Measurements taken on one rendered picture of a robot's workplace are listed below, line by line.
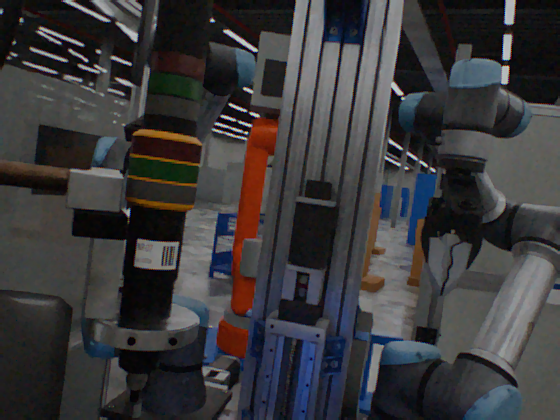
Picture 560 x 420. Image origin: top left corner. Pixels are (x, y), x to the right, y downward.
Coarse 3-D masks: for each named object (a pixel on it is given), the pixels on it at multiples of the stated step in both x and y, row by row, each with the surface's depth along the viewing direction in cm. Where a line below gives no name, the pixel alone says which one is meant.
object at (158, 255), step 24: (144, 216) 30; (168, 216) 30; (144, 240) 30; (168, 240) 30; (144, 264) 30; (168, 264) 31; (144, 288) 30; (168, 288) 31; (120, 312) 31; (144, 312) 30; (168, 312) 32; (120, 360) 31; (144, 360) 31
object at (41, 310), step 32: (0, 320) 41; (32, 320) 43; (64, 320) 45; (0, 352) 39; (32, 352) 41; (64, 352) 42; (0, 384) 38; (32, 384) 39; (0, 416) 36; (32, 416) 37
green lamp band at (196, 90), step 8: (152, 80) 30; (160, 80) 30; (168, 80) 30; (176, 80) 30; (184, 80) 30; (192, 80) 30; (152, 88) 30; (160, 88) 30; (168, 88) 30; (176, 88) 30; (184, 88) 30; (192, 88) 30; (200, 88) 31; (184, 96) 30; (192, 96) 30; (200, 96) 31
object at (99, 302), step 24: (72, 192) 28; (96, 192) 29; (120, 192) 29; (72, 216) 30; (96, 216) 28; (120, 216) 29; (96, 240) 29; (120, 240) 29; (96, 264) 29; (120, 264) 30; (96, 288) 29; (96, 312) 29; (192, 312) 34; (96, 336) 29; (120, 336) 29; (144, 336) 29; (168, 336) 29; (192, 336) 31
